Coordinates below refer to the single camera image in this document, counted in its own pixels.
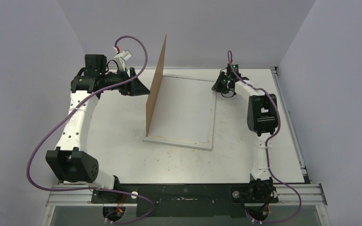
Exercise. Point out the aluminium rail front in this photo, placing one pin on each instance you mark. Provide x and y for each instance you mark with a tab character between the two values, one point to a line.
311	195

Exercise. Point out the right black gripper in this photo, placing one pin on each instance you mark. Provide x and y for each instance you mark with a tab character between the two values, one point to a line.
224	82

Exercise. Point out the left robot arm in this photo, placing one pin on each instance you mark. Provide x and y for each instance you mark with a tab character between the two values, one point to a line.
70	161

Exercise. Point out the brown cardboard backing board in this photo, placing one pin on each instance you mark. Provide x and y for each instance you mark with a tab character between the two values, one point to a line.
155	87

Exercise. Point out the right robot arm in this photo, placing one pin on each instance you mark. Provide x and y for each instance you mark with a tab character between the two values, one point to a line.
262	120

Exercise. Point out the white picture frame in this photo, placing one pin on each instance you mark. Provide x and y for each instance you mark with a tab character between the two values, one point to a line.
199	140

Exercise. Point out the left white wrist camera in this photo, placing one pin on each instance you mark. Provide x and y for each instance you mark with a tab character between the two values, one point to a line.
121	58

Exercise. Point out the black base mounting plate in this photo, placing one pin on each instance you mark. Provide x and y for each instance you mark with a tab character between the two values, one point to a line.
188	200

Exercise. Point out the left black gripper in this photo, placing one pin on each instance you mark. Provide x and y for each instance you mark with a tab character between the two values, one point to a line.
134	88

